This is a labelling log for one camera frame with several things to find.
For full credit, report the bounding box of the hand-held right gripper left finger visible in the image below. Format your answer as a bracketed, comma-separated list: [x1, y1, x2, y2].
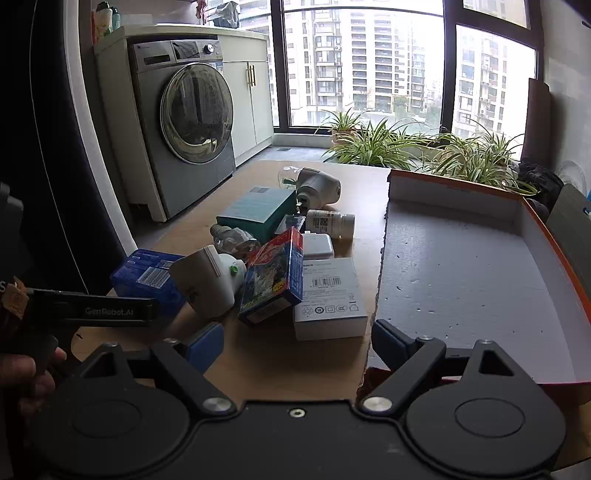
[69, 322, 237, 414]

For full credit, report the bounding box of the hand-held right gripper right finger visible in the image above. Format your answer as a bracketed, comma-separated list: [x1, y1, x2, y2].
[358, 319, 536, 414]

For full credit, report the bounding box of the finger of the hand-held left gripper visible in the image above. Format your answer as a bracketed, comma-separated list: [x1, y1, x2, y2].
[28, 287, 160, 328]

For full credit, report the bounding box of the white green leaf device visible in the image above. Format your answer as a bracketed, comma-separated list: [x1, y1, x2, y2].
[168, 244, 248, 322]

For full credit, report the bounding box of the white barcode box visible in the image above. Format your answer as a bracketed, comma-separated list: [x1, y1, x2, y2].
[293, 257, 369, 341]

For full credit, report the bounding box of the red blue printed box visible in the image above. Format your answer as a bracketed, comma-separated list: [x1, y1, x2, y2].
[238, 227, 305, 326]

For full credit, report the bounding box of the orange cardboard box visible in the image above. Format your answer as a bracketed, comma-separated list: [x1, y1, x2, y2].
[358, 168, 591, 387]

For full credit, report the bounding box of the clear refill bottle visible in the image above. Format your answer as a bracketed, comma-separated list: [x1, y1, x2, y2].
[210, 223, 262, 262]

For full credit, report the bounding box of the white square charger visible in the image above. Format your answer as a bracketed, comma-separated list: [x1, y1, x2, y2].
[302, 233, 334, 260]

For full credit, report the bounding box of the white pill bottle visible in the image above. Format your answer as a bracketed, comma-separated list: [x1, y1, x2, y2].
[305, 209, 356, 240]

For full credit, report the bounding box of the teal box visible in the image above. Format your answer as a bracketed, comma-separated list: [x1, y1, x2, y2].
[216, 186, 297, 243]

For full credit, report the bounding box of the black charger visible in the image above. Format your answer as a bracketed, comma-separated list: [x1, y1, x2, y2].
[278, 213, 306, 236]

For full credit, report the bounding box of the white plug-in nozzle device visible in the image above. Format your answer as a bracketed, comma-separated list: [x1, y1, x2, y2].
[277, 165, 342, 214]

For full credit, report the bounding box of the person's left hand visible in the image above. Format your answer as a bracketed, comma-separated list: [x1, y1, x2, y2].
[0, 347, 68, 417]

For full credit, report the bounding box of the grey washing machine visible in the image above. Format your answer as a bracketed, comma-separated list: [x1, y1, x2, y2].
[127, 39, 238, 220]

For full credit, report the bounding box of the grey lap desk board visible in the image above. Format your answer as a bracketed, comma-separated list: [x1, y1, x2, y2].
[547, 184, 591, 274]

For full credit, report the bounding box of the black bag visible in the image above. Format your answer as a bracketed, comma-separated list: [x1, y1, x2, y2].
[516, 157, 565, 214]

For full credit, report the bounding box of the white fan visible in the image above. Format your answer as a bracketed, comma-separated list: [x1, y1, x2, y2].
[556, 159, 588, 195]

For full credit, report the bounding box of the brown leaning board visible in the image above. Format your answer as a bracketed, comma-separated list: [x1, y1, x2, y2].
[522, 78, 553, 162]

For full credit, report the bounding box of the white green bottle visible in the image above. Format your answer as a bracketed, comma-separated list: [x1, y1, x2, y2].
[93, 2, 114, 45]

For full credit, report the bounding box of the black window frame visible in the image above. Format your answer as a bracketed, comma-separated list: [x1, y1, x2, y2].
[270, 0, 544, 136]

